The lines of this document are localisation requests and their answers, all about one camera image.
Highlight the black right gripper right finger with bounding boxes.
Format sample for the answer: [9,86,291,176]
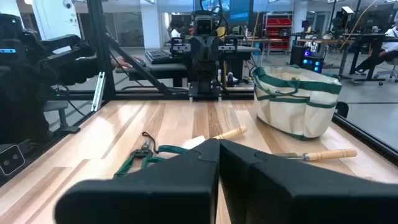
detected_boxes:
[219,139,398,224]

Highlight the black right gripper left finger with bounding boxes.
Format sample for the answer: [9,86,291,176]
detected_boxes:
[54,138,221,224]

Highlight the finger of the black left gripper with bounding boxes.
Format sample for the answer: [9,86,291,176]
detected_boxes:
[203,36,218,62]
[190,36,205,62]

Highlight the green-handled pruning shears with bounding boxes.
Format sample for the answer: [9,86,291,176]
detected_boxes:
[112,131,190,180]

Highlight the wooden-handled steel trowel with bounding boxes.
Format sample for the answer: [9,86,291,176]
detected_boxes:
[181,124,249,151]
[272,149,358,162]

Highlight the cream green-trimmed gardening bag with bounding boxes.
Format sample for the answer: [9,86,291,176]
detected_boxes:
[251,64,343,141]

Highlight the person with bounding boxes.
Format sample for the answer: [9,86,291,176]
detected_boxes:
[170,19,188,40]
[0,14,125,144]
[354,14,398,75]

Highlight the blue-screen computer monitor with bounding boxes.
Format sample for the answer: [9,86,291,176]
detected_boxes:
[194,0,250,24]

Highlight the black keyboard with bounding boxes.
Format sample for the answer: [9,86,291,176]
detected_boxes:
[145,49,174,65]

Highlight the red storage rack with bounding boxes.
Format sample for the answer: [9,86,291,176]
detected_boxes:
[262,12,294,52]

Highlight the person's hand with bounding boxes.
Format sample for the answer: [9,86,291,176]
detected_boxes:
[110,55,146,69]

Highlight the black computer with blue lights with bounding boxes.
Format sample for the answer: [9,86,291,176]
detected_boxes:
[289,45,325,74]

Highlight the silver aluminium bar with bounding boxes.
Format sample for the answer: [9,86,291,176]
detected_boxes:
[90,72,107,113]

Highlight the grey stool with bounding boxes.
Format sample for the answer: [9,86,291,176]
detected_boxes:
[43,100,81,135]

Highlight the black office desk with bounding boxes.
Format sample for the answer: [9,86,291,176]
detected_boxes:
[338,32,398,82]

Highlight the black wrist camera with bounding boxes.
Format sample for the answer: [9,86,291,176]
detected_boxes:
[194,14,216,35]

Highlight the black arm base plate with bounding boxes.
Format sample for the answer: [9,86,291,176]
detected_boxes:
[188,83,222,102]

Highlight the black aluminium table frame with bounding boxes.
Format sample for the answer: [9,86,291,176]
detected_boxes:
[0,0,398,187]

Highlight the black table-level camera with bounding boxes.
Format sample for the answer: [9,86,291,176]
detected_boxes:
[0,144,26,177]

